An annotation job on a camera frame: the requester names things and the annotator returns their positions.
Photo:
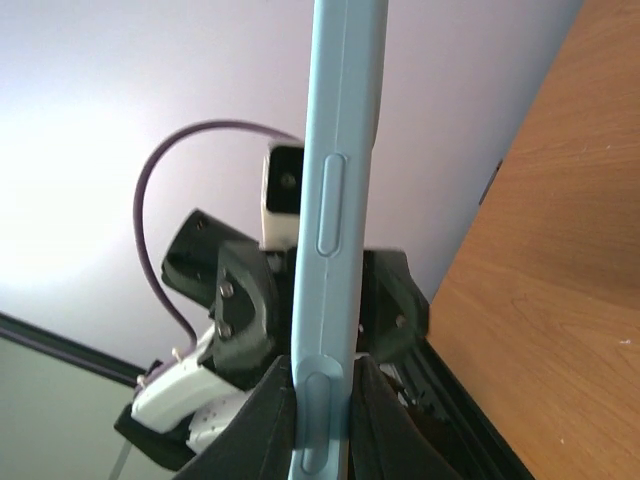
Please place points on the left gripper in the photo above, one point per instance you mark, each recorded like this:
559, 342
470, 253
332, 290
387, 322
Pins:
254, 321

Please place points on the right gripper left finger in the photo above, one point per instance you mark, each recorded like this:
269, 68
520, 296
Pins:
259, 441

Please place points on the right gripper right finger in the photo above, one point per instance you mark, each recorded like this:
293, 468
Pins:
384, 441

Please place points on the light blue phone case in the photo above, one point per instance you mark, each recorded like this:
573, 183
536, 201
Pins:
345, 85

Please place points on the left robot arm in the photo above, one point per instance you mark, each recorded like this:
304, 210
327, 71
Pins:
182, 405

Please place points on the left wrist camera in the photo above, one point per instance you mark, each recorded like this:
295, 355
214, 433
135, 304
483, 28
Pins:
281, 196

